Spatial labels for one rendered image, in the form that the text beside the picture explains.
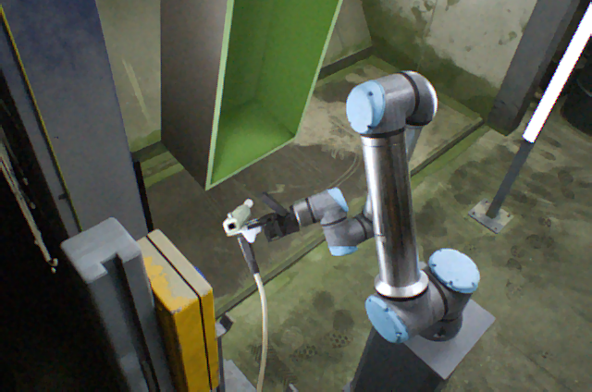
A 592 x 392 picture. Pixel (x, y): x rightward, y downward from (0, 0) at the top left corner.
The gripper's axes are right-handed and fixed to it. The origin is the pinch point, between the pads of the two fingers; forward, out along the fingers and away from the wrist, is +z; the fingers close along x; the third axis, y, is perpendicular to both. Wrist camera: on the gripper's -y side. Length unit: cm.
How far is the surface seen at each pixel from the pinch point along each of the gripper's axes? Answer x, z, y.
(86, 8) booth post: -74, -2, -55
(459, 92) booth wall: 199, -153, -13
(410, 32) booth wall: 211, -136, -69
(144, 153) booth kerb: 125, 60, -43
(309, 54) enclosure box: 61, -46, -56
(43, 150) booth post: -67, 17, -36
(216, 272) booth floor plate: 73, 30, 28
